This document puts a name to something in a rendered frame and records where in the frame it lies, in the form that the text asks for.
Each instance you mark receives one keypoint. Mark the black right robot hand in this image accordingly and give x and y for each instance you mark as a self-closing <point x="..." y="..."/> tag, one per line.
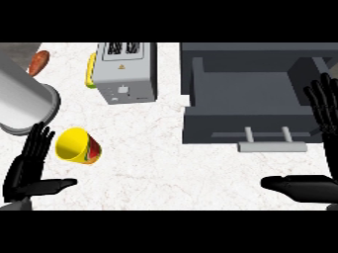
<point x="334" y="158"/>

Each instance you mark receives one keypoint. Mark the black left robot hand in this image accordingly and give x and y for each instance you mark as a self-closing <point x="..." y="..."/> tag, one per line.
<point x="25" y="178"/>

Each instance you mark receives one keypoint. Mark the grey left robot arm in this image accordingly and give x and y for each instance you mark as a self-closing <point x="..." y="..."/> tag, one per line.
<point x="16" y="206"/>

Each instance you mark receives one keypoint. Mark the yellow cup with fruit print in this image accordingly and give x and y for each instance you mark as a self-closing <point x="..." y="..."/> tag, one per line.
<point x="77" y="146"/>

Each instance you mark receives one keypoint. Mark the dark grey open drawer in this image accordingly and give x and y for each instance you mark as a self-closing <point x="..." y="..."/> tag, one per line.
<point x="247" y="108"/>

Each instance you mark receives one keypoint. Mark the large white cylinder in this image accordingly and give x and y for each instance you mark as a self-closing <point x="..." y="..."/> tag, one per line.
<point x="12" y="95"/>

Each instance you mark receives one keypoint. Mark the orange sweet potato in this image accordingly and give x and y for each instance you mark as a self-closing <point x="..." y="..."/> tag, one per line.
<point x="38" y="63"/>

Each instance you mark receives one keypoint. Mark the dark grey cabinet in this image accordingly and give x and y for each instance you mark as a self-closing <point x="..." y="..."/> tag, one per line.
<point x="269" y="51"/>

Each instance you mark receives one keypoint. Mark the silver toaster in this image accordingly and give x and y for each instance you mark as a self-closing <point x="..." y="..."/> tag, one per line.
<point x="124" y="74"/>

